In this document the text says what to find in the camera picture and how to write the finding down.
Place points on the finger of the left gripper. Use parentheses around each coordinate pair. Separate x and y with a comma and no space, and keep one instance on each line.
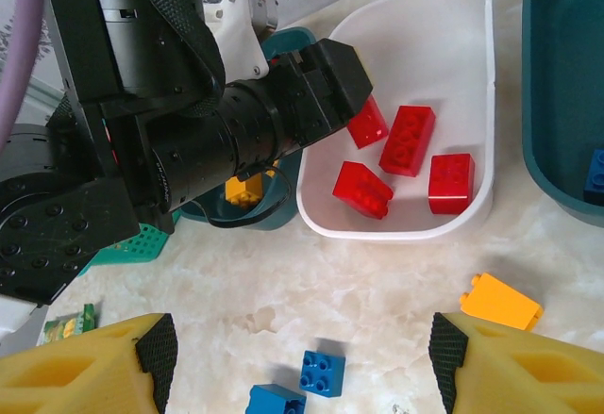
(344,79)

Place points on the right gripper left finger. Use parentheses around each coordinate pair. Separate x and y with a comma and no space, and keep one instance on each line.
(71,371)

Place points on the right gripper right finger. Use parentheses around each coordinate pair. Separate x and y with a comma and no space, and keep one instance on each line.
(533,371)

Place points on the red lego brick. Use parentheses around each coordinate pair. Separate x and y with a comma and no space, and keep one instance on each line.
(370,126)
(450,184)
(362,191)
(407,141)

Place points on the green snack packet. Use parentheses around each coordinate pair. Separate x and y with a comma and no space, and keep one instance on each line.
(68,326)

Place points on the yellow lego brick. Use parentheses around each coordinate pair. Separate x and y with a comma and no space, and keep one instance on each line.
(244,191)
(502,304)

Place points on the white plastic bin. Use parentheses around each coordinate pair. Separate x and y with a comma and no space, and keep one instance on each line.
(424,55)

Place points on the teal plastic mesh basket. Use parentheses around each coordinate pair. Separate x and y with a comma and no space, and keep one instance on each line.
(141,242)

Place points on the dark teal plastic bin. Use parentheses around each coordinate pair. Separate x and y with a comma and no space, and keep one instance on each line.
(283,206)
(557,79)

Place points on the blue lego brick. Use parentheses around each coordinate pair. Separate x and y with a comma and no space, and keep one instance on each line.
(595,178)
(323,372)
(276,401)

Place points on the aluminium side rail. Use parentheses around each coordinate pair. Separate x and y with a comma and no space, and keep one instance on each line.
(42,92)

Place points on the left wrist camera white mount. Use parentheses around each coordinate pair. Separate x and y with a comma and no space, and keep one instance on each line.
(236,32)

